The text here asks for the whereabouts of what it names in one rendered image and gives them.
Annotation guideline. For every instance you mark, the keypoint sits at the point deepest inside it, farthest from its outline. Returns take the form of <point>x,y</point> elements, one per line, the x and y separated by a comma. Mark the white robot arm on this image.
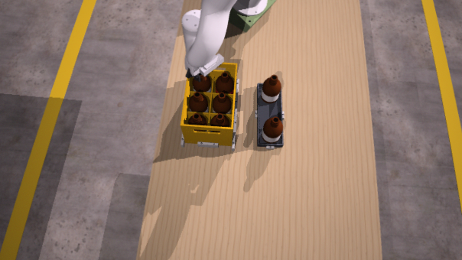
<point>213,17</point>

